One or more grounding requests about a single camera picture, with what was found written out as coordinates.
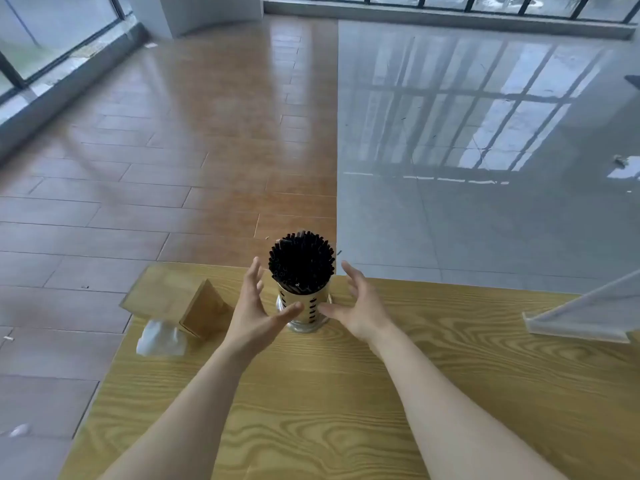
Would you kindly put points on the person's right forearm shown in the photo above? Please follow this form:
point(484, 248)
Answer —
point(445, 419)

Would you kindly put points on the person's left forearm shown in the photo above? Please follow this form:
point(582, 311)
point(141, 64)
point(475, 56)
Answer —
point(190, 424)

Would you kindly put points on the small grey floor debris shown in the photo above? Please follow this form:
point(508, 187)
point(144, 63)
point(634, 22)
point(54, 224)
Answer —
point(621, 161)

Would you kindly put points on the person's right hand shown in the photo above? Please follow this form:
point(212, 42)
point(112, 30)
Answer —
point(365, 314)

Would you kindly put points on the black framed barred window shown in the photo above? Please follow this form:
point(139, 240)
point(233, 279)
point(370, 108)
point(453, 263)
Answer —
point(450, 2)

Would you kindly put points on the person's left hand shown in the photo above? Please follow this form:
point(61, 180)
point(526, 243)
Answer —
point(250, 324)

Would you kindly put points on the wooden tissue box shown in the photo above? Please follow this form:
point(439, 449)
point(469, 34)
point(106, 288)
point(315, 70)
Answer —
point(160, 294)

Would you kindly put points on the crumpled white paper scrap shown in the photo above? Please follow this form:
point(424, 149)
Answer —
point(20, 430)

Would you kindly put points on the white acrylic sign stand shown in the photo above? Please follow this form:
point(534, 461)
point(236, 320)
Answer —
point(600, 314)

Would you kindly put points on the black framed side window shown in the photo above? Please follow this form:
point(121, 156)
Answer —
point(50, 29)

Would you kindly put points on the black furniture base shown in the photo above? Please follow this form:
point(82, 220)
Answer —
point(634, 82)

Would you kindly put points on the white tissue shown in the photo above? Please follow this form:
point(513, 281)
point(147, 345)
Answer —
point(160, 339)

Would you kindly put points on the bundle of black chopsticks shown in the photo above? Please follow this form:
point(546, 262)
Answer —
point(300, 264)

